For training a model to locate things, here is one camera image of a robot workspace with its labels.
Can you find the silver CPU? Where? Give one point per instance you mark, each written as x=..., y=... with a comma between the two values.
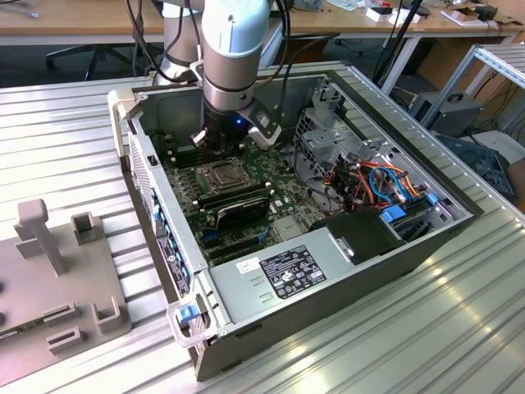
x=225, y=173

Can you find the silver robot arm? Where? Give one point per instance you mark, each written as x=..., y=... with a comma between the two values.
x=231, y=49

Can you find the black RAM slot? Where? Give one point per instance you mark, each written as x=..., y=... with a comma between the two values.
x=184, y=148
x=221, y=202
x=184, y=158
x=213, y=195
x=184, y=163
x=184, y=153

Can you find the black expansion card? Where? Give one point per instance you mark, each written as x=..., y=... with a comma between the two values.
x=242, y=211

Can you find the green motherboard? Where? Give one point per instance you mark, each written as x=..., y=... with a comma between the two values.
x=287, y=193

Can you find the silver drive cage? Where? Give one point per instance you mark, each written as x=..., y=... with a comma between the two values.
x=332, y=139

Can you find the black expansion slot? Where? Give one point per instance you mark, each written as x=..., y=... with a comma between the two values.
x=234, y=242
x=238, y=254

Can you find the silver chipset heatsink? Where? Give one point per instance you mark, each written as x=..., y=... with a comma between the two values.
x=287, y=227

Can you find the black office chair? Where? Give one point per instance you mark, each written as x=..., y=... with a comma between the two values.
x=94, y=53

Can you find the silver power supply unit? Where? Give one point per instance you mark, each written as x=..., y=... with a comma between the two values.
x=246, y=295

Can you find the blue case latch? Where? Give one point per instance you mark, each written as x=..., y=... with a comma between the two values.
x=186, y=315

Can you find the blue disk carrier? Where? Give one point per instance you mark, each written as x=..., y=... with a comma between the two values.
x=393, y=215

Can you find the small white box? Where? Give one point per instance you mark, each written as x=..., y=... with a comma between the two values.
x=379, y=14

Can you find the wooden desk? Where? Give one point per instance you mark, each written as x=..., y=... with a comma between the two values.
x=61, y=20
x=430, y=29

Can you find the small blue plastic tab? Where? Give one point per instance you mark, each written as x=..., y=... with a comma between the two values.
x=432, y=199

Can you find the grey open PC case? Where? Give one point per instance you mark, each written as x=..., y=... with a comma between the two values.
x=410, y=262

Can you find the dark panel with fan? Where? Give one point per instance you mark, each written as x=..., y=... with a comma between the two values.
x=471, y=156

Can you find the grey parts rack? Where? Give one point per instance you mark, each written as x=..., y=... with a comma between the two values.
x=24, y=279

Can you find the open cardboard box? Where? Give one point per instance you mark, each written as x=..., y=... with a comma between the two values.
x=459, y=16

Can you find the green RAM stick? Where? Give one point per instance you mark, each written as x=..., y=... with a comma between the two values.
x=30, y=327

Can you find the small black desk object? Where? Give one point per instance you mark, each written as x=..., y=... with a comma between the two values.
x=488, y=13

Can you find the brown cardboard box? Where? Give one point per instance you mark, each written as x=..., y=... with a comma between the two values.
x=517, y=180

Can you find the small silver wrist camera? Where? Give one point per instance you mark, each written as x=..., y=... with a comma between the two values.
x=198, y=138

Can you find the black camera bracket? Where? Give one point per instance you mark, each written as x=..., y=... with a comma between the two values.
x=260, y=115

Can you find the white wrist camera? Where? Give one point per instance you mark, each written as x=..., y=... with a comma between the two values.
x=262, y=138

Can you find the aluminium frame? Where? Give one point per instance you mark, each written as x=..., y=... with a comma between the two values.
x=492, y=57

